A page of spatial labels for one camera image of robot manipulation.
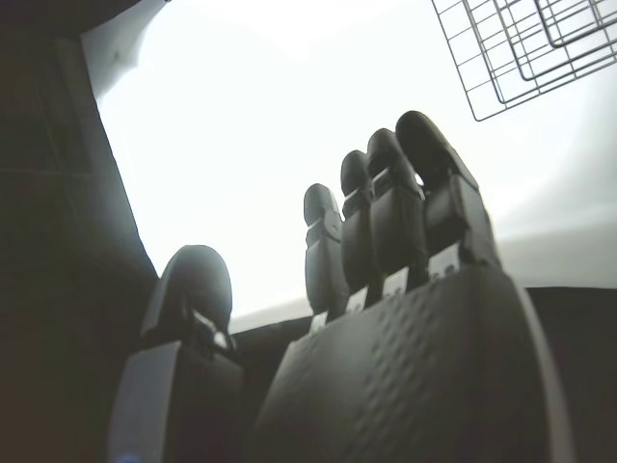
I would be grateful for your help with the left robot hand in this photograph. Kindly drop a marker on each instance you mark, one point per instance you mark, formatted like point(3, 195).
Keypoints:
point(400, 371)

